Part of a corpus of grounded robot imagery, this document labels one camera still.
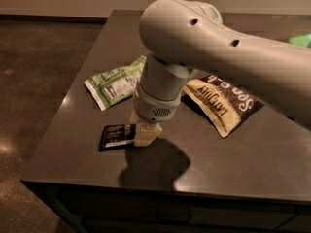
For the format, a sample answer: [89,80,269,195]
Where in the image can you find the black rxbar chocolate bar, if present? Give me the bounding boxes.
[99,124,136,151]

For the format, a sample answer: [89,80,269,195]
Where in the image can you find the dark cabinet under counter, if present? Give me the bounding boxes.
[22,180,311,233]

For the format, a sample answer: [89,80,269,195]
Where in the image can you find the green snack bag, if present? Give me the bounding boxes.
[84,55,146,111]

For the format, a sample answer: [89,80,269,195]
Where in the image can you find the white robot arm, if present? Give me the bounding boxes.
[133,0,311,129]

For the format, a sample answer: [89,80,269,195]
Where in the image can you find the brown Late July chip bag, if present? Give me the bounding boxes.
[184,75,261,138]

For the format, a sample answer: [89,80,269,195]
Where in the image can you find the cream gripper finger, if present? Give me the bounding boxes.
[134,135,155,147]

